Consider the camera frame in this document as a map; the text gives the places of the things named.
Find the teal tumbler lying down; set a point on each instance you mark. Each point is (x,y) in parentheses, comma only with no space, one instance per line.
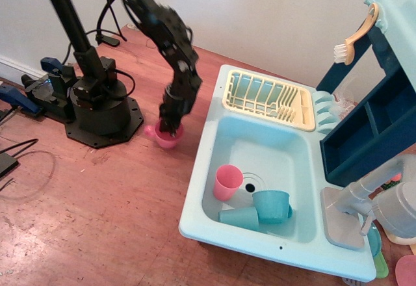
(246,218)

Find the pink tumbler cup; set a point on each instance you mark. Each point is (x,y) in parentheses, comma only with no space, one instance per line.
(228,179)

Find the grey toy faucet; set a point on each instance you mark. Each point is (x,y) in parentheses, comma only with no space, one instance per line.
(387,195)

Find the pink cup with handle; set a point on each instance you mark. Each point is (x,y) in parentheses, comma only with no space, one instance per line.
(164,139)

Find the black flat device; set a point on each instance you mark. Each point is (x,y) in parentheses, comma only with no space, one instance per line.
(7,164)

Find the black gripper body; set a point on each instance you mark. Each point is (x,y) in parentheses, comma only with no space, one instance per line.
(179,96)

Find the pink plate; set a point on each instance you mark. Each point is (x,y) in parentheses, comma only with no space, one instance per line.
(405,271)

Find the teal plate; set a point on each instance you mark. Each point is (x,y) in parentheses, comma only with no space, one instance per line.
(375,240)

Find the light blue toy sink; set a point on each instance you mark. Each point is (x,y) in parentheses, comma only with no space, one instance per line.
(270,156)

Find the cream dish rack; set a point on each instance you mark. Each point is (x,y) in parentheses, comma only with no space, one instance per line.
(269,99)

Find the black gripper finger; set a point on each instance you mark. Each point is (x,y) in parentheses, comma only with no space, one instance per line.
(165,126)
(175,128)

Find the tan dish brush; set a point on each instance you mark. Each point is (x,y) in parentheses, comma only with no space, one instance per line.
(345,53)

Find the blue clamp handle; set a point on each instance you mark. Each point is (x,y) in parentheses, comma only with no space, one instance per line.
(15,98)

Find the dark blue toy shelf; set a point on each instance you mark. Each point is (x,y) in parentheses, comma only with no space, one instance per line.
(381,126)

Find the blue black clamp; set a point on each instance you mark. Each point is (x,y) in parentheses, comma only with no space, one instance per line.
(52,92)

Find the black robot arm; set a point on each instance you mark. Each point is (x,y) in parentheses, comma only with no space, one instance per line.
(100,100)

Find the green plate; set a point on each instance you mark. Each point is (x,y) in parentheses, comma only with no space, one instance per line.
(382,270)

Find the black cable foot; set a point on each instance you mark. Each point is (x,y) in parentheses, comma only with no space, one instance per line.
(110,41)

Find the teal cup with handle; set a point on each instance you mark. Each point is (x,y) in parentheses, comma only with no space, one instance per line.
(272,206)

